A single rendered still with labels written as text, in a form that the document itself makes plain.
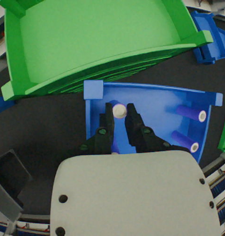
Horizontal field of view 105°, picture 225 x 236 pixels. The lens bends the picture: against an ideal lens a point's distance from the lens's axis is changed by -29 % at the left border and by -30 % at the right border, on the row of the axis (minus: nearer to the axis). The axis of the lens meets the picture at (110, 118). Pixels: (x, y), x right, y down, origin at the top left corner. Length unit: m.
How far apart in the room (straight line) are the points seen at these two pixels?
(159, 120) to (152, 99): 0.04
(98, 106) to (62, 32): 0.15
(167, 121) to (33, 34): 0.30
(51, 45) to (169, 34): 0.22
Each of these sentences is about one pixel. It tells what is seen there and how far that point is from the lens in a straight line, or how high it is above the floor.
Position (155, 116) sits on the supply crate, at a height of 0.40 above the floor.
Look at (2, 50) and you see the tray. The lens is 0.70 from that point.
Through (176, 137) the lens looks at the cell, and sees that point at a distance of 0.23.
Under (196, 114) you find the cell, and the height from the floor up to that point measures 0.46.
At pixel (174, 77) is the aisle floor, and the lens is 0.73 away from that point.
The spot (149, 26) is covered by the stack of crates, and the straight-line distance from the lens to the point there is 0.25.
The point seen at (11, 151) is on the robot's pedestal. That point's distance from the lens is 0.89.
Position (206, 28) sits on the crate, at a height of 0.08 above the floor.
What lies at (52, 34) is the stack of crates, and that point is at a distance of 0.24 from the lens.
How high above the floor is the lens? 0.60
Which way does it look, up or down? 77 degrees down
